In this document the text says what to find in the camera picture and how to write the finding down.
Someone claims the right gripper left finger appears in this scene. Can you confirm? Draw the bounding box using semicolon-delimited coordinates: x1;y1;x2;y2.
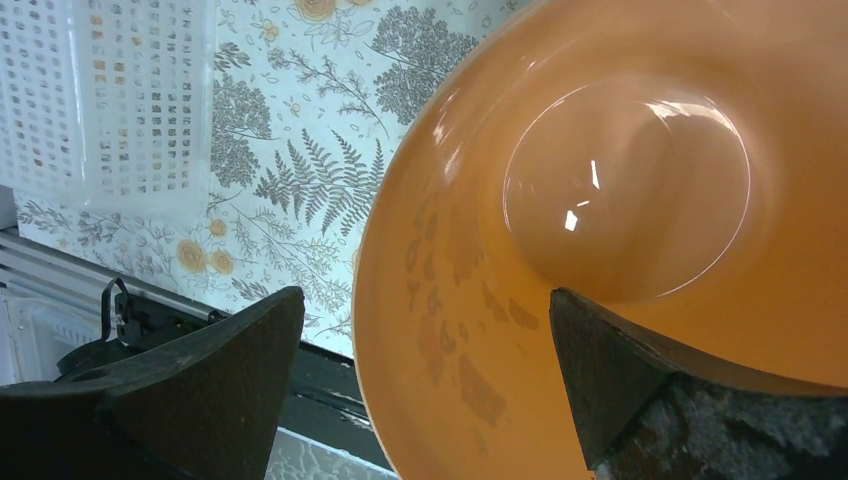
1;286;305;479

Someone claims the aluminium frame rail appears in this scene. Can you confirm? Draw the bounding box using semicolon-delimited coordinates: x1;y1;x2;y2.
1;228;223;383

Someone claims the white perforated basket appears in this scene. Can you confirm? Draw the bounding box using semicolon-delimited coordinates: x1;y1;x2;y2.
1;0;216;218

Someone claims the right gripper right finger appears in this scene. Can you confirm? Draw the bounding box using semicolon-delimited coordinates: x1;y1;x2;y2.
549;288;847;479

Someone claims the orange bucket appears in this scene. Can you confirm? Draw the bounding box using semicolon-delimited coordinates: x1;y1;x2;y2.
353;1;847;479

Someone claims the floral patterned mat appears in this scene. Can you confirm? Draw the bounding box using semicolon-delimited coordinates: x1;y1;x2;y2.
16;0;521;356

